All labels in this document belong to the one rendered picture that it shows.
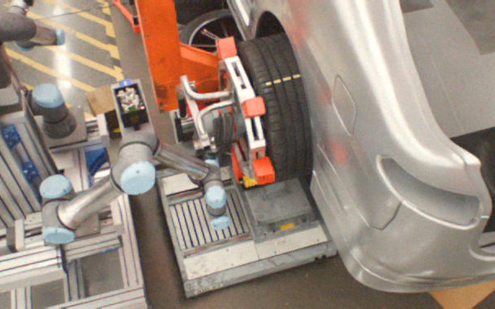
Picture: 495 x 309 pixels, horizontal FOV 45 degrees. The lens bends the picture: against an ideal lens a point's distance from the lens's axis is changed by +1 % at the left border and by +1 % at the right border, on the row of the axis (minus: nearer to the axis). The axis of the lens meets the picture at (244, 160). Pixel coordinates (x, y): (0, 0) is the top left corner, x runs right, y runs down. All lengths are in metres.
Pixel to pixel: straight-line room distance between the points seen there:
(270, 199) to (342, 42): 1.46
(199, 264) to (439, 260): 1.52
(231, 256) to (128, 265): 0.54
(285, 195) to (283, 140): 0.81
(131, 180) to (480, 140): 1.49
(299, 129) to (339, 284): 1.08
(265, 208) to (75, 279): 1.02
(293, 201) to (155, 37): 1.12
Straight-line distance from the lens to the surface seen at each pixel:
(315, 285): 3.19
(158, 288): 3.21
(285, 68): 2.45
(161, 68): 2.95
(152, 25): 2.77
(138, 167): 2.00
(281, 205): 3.15
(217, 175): 2.33
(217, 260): 3.16
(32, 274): 2.56
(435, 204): 1.82
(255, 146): 2.44
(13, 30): 2.42
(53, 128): 2.76
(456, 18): 3.01
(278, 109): 2.39
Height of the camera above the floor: 2.89
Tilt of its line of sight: 53 degrees down
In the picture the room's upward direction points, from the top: 2 degrees counter-clockwise
